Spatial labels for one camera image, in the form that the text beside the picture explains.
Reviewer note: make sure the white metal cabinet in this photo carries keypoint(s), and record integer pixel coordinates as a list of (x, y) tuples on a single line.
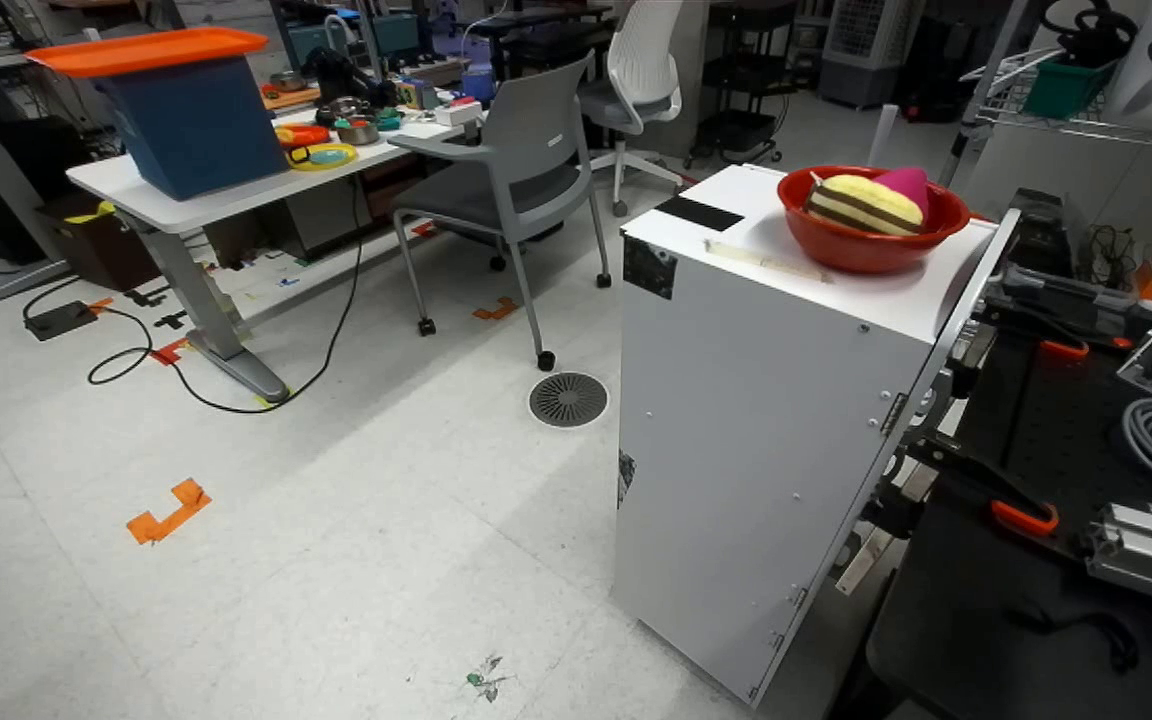
[(736, 441)]

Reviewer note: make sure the black power adapter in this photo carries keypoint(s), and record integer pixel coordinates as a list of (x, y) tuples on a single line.
[(62, 319)]

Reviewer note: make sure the small orange tape strip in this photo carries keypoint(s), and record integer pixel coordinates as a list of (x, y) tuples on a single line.
[(168, 350), (496, 309)]

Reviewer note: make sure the white small box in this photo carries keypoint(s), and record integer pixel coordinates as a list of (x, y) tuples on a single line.
[(458, 113)]

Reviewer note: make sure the green plastic bin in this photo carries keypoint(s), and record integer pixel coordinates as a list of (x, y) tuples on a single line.
[(1061, 88)]

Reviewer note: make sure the white office desk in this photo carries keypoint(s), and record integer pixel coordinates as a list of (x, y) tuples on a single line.
[(178, 200)]

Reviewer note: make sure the magenta soft toy object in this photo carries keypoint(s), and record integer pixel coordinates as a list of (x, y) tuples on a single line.
[(911, 187)]

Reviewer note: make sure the white office chair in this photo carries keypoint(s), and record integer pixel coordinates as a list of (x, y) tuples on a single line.
[(643, 64)]

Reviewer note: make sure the round black floor cover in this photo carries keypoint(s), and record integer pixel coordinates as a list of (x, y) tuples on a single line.
[(569, 399)]

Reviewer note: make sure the aluminium extrusion rail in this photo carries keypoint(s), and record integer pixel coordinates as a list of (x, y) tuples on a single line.
[(1150, 546)]

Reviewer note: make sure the black work table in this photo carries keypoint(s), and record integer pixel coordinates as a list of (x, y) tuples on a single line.
[(1002, 641)]

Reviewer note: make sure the blue storage bin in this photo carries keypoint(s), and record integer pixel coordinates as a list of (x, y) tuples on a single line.
[(196, 124)]

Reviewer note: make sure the grey office chair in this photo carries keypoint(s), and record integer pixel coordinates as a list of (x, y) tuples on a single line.
[(530, 134)]

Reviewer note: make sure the yellow green toy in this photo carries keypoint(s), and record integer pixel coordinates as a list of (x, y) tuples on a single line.
[(323, 153)]

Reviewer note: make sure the orange bin lid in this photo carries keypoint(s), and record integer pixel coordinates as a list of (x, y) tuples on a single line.
[(138, 49)]

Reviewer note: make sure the red plastic bowl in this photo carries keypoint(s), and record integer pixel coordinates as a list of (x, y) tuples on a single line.
[(869, 253)]

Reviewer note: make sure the large orange tape mark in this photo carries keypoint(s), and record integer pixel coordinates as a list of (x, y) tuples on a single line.
[(150, 524)]

